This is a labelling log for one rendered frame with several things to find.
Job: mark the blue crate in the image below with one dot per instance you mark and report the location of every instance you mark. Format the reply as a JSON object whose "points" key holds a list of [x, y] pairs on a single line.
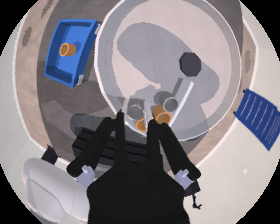
{"points": [[76, 32]]}

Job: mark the bronze bushing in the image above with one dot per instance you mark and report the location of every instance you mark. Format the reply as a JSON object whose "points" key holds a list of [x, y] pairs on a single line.
{"points": [[69, 49], [140, 125], [166, 118]]}

